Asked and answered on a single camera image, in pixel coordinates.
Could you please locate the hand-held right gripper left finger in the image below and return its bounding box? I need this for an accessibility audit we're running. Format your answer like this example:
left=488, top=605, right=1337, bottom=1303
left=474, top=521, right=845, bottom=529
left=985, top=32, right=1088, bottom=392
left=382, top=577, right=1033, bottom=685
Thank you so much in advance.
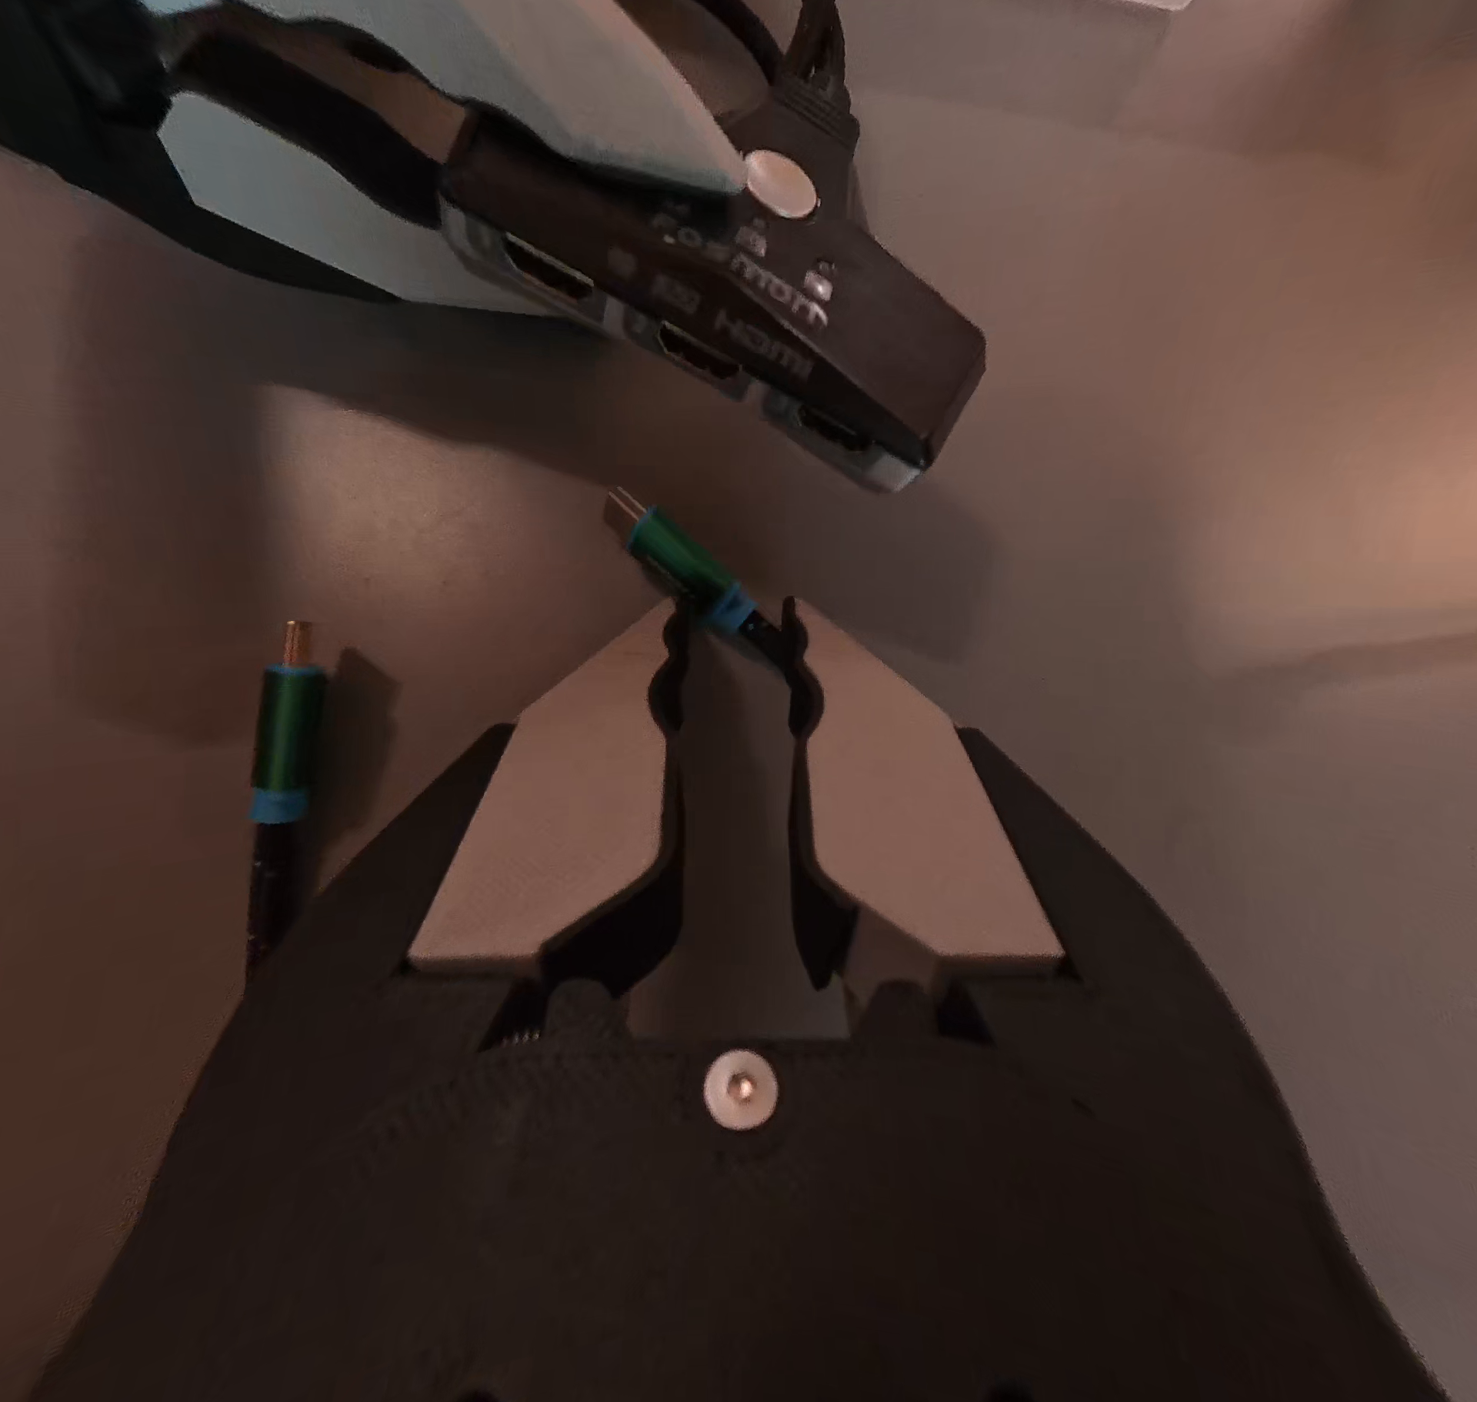
left=404, top=598, right=694, bottom=1011

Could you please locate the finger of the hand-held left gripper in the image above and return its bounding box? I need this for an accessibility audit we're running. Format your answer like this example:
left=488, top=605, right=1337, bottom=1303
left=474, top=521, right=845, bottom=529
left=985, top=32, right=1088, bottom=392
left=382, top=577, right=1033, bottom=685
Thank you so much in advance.
left=159, top=51, right=608, bottom=328
left=110, top=0, right=754, bottom=197

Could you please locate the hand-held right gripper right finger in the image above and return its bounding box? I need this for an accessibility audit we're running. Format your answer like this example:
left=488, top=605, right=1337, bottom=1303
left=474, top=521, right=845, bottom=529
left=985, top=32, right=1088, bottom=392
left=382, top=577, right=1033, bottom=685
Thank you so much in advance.
left=780, top=597, right=1070, bottom=991

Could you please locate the green plug braided hdmi cable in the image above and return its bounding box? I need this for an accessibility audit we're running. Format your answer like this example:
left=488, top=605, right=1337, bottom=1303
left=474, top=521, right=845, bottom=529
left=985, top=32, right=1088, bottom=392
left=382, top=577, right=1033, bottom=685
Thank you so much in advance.
left=240, top=617, right=333, bottom=974
left=605, top=485, right=790, bottom=651

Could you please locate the black switch box cable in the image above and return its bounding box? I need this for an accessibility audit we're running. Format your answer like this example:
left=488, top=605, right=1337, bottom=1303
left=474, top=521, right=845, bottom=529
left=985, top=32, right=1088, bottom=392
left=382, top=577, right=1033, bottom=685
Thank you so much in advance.
left=554, top=0, right=859, bottom=140

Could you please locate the black hdmi switch box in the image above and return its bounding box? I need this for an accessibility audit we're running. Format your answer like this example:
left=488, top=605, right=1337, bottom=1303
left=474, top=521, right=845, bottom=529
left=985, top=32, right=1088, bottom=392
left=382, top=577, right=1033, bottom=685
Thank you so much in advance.
left=436, top=86, right=990, bottom=498

